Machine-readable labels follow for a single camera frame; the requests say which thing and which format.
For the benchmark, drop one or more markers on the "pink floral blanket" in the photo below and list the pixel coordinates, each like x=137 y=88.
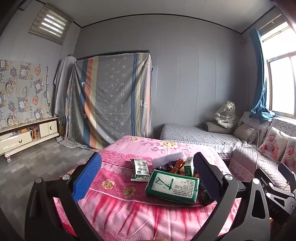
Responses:
x=120 y=208

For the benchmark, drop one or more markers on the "grey quilted sofa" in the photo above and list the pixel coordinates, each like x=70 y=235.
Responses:
x=196 y=136

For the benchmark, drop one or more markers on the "small cardboard box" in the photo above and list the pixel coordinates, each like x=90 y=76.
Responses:
x=189 y=165

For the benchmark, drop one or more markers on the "grey bolster pillow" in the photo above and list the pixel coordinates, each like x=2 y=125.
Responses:
x=215 y=127

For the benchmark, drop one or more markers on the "window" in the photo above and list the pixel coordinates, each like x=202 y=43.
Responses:
x=284 y=88

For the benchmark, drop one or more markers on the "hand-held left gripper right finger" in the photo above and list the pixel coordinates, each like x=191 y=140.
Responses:
x=208 y=178

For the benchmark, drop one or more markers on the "baby print pillow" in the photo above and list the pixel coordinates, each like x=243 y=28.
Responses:
x=271 y=143
x=290 y=153

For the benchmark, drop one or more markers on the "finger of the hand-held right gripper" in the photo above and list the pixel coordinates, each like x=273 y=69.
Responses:
x=268 y=179
x=285 y=171

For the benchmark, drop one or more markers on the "orange black snack wrapper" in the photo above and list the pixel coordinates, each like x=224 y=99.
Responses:
x=177 y=166

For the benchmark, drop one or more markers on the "plain grey draped cloth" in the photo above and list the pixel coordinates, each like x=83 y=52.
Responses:
x=62 y=92

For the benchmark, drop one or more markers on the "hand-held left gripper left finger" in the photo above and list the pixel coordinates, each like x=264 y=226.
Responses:
x=86 y=178

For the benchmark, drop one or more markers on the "orange box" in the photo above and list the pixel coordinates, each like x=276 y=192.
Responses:
x=34 y=134

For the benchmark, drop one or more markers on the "striped grey cloth covered wardrobe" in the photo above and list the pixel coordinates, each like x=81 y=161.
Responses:
x=111 y=97

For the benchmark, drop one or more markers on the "grey window blind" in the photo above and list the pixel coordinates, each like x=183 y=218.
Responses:
x=52 y=23

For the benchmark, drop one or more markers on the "green tissue pack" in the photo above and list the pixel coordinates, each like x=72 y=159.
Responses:
x=171 y=185

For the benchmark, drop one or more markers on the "white green drink carton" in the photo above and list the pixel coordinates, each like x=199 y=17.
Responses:
x=140 y=170

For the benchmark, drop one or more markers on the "white foam net sleeve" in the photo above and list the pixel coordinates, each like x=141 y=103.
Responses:
x=168 y=158

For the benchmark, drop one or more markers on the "cream low cabinet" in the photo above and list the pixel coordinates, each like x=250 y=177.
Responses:
x=13 y=141

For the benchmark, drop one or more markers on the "person's left hand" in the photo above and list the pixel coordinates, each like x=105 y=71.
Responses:
x=159 y=239

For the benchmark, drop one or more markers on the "beige cushion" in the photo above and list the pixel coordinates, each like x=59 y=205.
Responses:
x=245 y=133

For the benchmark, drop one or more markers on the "dark patterned wrapper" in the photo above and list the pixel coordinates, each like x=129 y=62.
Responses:
x=204 y=197

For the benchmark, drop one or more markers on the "blue curtain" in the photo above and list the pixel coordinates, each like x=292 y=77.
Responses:
x=260 y=81

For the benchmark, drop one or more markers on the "cartoon printed wall cloth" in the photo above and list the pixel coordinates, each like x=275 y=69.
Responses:
x=23 y=92

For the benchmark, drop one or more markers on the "plastic wrapped tiger plush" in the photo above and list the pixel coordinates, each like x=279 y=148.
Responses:
x=227 y=115

